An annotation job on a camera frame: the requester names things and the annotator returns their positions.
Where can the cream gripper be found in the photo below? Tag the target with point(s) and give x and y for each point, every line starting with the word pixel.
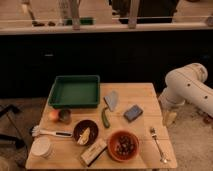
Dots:
pixel 169 117

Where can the blue grey sponge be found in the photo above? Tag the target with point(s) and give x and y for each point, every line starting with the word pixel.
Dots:
pixel 132 113

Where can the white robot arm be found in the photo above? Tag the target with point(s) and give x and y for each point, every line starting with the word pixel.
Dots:
pixel 186 84

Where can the white dish brush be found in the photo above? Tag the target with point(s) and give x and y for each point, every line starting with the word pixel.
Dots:
pixel 36 130

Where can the small dark metal cup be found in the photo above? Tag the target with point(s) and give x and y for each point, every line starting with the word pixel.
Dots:
pixel 65 116

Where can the dark brown bowl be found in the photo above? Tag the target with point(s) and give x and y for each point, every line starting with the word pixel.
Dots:
pixel 82 126

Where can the wooden block brush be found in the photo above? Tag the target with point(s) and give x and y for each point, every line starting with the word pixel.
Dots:
pixel 90 154

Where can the banana piece in bowl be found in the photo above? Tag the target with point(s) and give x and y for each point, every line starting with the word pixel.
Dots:
pixel 84 137

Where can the green plastic tray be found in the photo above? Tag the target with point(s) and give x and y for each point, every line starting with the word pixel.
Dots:
pixel 75 91

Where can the orange peach fruit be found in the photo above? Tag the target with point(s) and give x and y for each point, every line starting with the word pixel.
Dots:
pixel 54 115

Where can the terracotta bowl with nuts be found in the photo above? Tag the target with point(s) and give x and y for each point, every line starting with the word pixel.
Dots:
pixel 122 146

